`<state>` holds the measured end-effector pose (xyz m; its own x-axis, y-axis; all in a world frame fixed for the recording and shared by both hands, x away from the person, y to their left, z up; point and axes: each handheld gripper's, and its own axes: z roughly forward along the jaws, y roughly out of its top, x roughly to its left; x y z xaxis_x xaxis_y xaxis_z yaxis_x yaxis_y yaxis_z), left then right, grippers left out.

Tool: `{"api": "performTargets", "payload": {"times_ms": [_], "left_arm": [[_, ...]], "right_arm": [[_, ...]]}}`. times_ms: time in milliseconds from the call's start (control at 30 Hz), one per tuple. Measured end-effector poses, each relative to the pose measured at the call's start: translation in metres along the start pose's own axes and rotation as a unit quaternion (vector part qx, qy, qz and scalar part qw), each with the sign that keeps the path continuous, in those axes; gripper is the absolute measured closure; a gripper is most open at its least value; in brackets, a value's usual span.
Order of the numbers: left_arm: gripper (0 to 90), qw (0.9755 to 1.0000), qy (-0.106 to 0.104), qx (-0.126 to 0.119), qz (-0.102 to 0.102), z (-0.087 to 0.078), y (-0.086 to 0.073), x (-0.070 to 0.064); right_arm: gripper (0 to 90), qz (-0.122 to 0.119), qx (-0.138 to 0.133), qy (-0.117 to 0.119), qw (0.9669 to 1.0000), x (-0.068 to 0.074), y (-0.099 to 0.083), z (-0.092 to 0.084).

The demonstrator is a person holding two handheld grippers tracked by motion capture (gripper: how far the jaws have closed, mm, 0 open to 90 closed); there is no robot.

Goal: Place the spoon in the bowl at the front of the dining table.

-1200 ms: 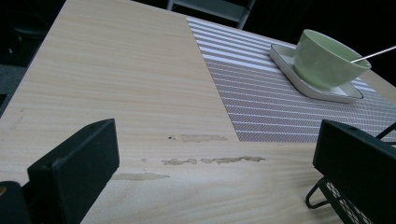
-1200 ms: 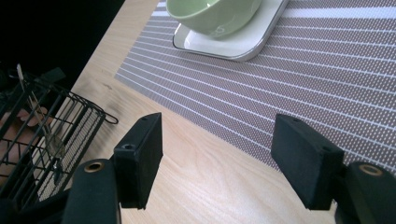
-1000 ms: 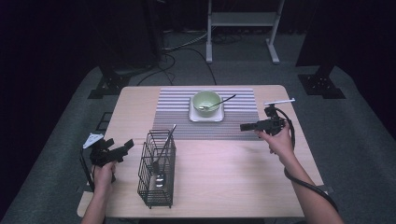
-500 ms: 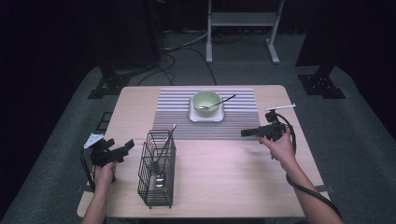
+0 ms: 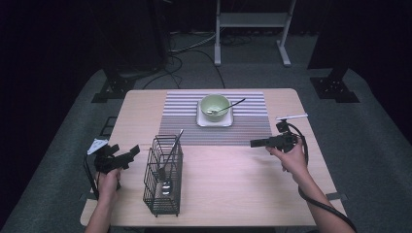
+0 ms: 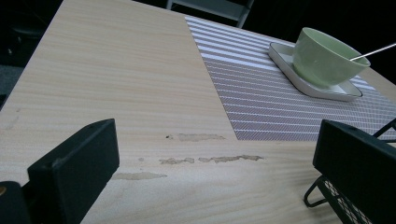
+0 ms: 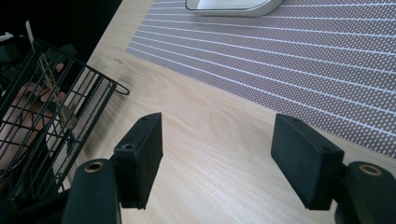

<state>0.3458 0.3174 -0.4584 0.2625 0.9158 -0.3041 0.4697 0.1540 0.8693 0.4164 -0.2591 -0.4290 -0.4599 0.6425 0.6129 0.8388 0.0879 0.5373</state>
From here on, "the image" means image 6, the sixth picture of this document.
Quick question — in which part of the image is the green bowl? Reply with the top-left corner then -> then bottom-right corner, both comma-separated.
291,26 -> 372,89

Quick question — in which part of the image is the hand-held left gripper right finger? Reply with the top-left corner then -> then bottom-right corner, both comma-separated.
312,119 -> 396,224

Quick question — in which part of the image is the white square plate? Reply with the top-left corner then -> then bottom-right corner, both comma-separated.
267,41 -> 364,103

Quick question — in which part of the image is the long-handled metal spoon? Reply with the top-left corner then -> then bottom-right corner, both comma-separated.
348,42 -> 396,62

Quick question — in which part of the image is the striped placemat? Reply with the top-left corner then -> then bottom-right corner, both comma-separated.
184,16 -> 396,142

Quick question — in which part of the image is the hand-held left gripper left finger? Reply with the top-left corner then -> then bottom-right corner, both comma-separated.
26,118 -> 120,224

